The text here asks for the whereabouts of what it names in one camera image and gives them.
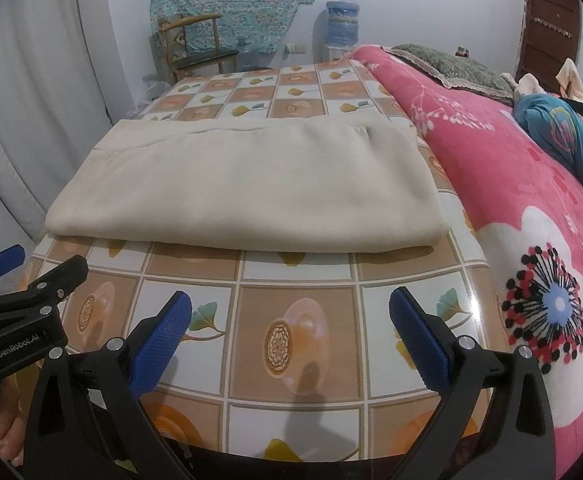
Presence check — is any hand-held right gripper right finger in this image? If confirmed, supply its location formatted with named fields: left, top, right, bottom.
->
left=389, top=286, right=556, bottom=480

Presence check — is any person's left hand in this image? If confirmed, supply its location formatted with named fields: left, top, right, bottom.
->
left=0, top=377, right=28, bottom=466

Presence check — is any pink flowered blanket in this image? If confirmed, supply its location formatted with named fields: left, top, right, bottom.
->
left=346, top=45, right=583, bottom=480

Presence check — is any blue floral wall cloth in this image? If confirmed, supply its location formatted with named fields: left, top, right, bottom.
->
left=148, top=0, right=317, bottom=68

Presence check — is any blue water bottle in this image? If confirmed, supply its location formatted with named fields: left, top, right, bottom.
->
left=325, top=0, right=361, bottom=50

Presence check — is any beige zip jacket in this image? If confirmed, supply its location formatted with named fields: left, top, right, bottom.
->
left=45, top=119, right=447, bottom=253

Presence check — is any white curtain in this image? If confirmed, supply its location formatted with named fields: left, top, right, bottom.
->
left=0, top=0, right=137, bottom=271

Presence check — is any blue patterned cloth bundle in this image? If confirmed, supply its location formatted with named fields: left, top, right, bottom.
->
left=514, top=92, right=583, bottom=203

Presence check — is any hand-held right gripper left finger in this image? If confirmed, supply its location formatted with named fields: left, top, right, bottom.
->
left=24, top=290, right=193, bottom=480

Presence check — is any peach cloth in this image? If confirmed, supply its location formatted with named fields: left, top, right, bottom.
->
left=514, top=57, right=583, bottom=106

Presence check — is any green patterned pillow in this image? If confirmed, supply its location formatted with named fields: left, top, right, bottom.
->
left=389, top=44, right=515, bottom=106

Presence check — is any wooden chair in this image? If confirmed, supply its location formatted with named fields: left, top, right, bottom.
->
left=157, top=12, right=239, bottom=83

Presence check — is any brown wooden door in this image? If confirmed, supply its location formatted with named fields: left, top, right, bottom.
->
left=514, top=0, right=582, bottom=93

